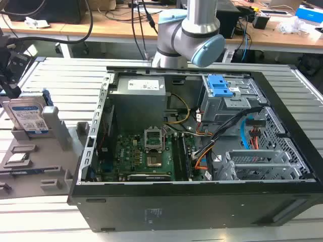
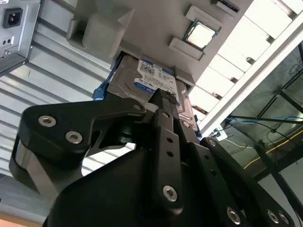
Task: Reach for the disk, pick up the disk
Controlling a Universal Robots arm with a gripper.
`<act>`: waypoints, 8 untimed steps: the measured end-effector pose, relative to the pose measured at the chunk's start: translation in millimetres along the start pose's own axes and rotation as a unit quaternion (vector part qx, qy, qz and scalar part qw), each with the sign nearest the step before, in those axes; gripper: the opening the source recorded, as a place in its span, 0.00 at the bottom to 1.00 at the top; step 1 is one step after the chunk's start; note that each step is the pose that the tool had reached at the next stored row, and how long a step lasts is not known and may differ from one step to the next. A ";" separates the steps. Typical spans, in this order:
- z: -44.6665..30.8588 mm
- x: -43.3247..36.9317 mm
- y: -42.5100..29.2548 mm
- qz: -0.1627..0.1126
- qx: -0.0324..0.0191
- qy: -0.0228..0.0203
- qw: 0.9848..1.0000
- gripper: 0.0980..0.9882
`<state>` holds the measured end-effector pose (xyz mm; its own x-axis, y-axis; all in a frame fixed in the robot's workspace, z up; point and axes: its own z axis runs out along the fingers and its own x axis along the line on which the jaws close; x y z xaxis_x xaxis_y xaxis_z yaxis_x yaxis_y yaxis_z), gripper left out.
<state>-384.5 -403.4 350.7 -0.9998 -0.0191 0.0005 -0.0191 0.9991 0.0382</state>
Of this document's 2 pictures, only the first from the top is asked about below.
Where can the wooden desk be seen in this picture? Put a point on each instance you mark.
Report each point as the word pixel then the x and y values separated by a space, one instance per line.
pixel 106 27

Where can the black RAM stick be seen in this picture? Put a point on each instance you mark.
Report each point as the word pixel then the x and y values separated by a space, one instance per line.
pixel 188 161

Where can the green motherboard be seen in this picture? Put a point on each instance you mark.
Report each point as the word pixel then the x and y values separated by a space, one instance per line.
pixel 131 156

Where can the grey power supply unit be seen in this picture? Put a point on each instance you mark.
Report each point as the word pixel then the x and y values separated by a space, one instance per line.
pixel 138 100

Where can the silver CPU chip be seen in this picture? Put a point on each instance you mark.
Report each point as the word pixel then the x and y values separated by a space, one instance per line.
pixel 16 158

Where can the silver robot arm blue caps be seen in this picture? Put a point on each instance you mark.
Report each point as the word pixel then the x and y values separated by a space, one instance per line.
pixel 191 30

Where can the grey metal drive cage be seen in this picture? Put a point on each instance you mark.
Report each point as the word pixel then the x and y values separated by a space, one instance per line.
pixel 222 108

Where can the RAM stick blue label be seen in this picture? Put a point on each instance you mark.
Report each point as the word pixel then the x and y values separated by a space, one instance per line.
pixel 25 172

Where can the crumpled white paper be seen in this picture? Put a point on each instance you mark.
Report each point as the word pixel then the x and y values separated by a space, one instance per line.
pixel 36 22

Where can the blue plastic drive latch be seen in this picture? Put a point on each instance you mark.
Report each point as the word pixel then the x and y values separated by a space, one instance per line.
pixel 218 87

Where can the hard disk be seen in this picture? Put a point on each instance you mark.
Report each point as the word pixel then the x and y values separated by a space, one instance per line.
pixel 25 113

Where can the small black box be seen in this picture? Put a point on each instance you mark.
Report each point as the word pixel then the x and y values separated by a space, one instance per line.
pixel 260 21

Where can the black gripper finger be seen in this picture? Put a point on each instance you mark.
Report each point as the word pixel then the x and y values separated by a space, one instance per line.
pixel 12 90

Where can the black open PC case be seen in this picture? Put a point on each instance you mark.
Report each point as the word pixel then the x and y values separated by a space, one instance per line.
pixel 176 209

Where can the large black box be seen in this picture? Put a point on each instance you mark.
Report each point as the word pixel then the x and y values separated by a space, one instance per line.
pixel 45 10

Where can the grey parts rack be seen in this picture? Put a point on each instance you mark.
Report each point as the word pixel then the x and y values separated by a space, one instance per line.
pixel 38 161

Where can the blue white carton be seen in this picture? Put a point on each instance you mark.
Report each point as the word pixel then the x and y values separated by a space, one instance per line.
pixel 309 15

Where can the crumpled clear plastic bag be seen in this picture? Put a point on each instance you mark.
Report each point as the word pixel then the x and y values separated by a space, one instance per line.
pixel 295 26

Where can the black graphics card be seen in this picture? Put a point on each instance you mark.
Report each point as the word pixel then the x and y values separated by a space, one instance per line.
pixel 149 177

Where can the metal disk bay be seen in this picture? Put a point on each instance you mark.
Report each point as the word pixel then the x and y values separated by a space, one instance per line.
pixel 257 164

